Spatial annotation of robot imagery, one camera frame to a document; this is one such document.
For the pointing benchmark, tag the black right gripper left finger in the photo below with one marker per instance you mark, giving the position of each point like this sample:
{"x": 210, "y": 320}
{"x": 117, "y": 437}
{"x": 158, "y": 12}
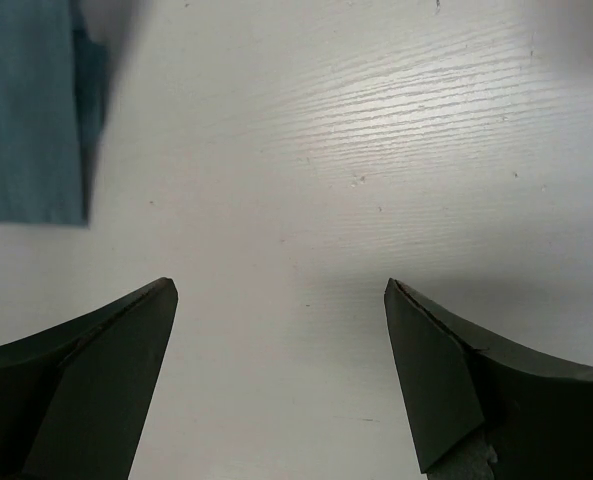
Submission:
{"x": 74, "y": 398}

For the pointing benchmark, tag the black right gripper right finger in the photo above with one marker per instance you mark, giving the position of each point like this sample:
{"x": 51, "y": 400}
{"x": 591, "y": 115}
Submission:
{"x": 481, "y": 406}

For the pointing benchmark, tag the teal blue t-shirt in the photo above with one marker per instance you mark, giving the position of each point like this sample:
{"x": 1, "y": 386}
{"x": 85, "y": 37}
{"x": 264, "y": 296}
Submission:
{"x": 52, "y": 105}

